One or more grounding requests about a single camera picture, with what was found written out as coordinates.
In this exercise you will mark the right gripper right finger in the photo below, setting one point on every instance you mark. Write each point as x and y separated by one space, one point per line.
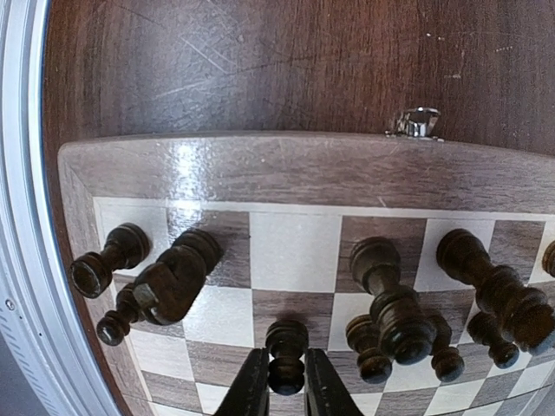
324 392

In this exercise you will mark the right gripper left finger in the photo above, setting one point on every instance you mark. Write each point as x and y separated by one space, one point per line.
249 394

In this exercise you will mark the eleventh dark brown chess piece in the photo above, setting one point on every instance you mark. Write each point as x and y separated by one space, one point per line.
286 341

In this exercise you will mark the wooden chess board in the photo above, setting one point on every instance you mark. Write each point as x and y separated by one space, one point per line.
287 210

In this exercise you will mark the metal board clasp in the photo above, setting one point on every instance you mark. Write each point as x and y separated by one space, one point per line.
415 123

